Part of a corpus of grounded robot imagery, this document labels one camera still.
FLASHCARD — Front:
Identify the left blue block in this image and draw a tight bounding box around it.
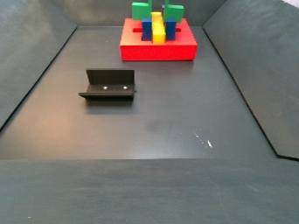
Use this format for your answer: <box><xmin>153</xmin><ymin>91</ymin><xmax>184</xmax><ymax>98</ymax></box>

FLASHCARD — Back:
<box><xmin>141</xmin><ymin>18</ymin><xmax>152</xmax><ymax>41</ymax></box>

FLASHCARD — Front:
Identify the green bridge-shaped block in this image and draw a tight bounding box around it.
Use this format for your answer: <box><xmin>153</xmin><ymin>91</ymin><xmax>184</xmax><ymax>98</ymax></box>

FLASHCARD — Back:
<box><xmin>130</xmin><ymin>0</ymin><xmax>184</xmax><ymax>23</ymax></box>

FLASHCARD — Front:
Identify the yellow long bar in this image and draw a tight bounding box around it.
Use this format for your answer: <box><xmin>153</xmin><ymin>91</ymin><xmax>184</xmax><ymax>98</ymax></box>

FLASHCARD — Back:
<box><xmin>150</xmin><ymin>11</ymin><xmax>165</xmax><ymax>44</ymax></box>

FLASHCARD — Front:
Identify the red base board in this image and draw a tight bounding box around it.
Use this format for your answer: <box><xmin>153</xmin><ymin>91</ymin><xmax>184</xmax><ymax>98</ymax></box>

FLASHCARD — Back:
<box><xmin>118</xmin><ymin>18</ymin><xmax>198</xmax><ymax>61</ymax></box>

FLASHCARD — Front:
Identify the right blue block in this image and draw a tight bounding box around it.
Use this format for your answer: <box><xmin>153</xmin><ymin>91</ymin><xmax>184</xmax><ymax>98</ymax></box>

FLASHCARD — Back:
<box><xmin>164</xmin><ymin>18</ymin><xmax>176</xmax><ymax>40</ymax></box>

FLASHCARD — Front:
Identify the blue block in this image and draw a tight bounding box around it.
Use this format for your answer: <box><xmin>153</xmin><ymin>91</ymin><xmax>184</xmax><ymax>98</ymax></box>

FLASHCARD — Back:
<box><xmin>164</xmin><ymin>18</ymin><xmax>176</xmax><ymax>40</ymax></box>
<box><xmin>141</xmin><ymin>18</ymin><xmax>152</xmax><ymax>41</ymax></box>

